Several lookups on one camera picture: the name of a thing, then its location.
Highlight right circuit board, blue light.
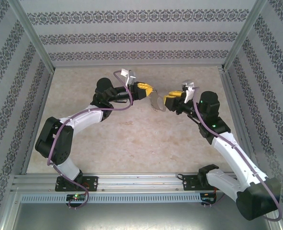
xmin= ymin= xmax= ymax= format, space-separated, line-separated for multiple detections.
xmin=201 ymin=193 xmax=217 ymax=204

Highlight left circuit board, green light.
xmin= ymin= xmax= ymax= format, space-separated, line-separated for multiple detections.
xmin=66 ymin=194 xmax=87 ymax=201

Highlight grey sheet metal tray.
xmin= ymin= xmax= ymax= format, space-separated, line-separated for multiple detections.
xmin=11 ymin=191 xmax=282 ymax=230

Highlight right wrist camera, white mount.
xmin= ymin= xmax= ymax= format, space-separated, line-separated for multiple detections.
xmin=181 ymin=80 xmax=195 ymax=104

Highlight wrist camera, white mount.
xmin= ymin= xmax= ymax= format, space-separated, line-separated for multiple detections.
xmin=120 ymin=69 xmax=137 ymax=86
xmin=181 ymin=80 xmax=195 ymax=104

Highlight left wrist camera, white mount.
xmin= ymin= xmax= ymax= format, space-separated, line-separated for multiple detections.
xmin=120 ymin=69 xmax=137 ymax=86

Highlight aluminium back wall strip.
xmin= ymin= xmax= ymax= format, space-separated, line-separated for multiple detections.
xmin=53 ymin=63 xmax=226 ymax=69

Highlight aluminium wall strip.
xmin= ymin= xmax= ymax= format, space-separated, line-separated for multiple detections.
xmin=20 ymin=69 xmax=55 ymax=175
xmin=53 ymin=63 xmax=226 ymax=69

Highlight aluminium right side rail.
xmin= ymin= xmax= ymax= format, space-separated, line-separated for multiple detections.
xmin=219 ymin=68 xmax=261 ymax=173

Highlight aluminium left wall strip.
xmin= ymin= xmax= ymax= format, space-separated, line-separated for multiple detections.
xmin=20 ymin=69 xmax=55 ymax=175

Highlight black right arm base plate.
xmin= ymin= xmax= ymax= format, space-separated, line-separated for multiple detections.
xmin=181 ymin=174 xmax=227 ymax=192

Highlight aluminium right frame post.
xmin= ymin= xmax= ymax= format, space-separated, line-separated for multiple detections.
xmin=221 ymin=0 xmax=269 ymax=71

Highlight aluminium frame post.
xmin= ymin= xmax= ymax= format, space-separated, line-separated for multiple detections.
xmin=221 ymin=0 xmax=269 ymax=71
xmin=8 ymin=0 xmax=56 ymax=75

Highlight aluminium mounting rail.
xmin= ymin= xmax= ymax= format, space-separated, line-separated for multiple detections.
xmin=11 ymin=173 xmax=272 ymax=192

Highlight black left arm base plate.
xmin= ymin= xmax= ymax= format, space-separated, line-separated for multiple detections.
xmin=55 ymin=176 xmax=99 ymax=192

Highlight aluminium left frame post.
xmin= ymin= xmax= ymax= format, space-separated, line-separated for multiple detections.
xmin=8 ymin=0 xmax=56 ymax=75

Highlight grey slotted cable duct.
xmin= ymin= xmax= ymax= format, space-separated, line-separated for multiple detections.
xmin=20 ymin=193 xmax=202 ymax=203

